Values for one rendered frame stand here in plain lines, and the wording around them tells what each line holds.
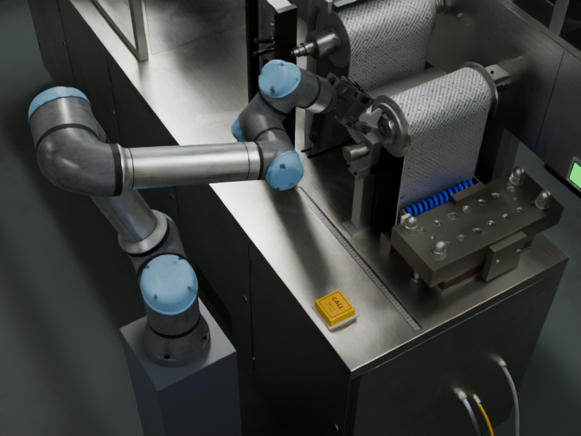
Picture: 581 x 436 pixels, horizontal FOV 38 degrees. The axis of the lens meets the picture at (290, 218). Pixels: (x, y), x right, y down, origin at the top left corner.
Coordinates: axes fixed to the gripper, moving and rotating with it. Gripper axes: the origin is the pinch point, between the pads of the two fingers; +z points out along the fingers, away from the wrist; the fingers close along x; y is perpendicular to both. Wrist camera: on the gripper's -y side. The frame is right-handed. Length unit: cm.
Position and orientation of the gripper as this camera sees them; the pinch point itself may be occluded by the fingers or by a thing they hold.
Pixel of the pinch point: (369, 126)
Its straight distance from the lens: 195.7
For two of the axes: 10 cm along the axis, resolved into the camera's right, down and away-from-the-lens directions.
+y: 5.6, -7.6, -3.3
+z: 6.5, 1.5, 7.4
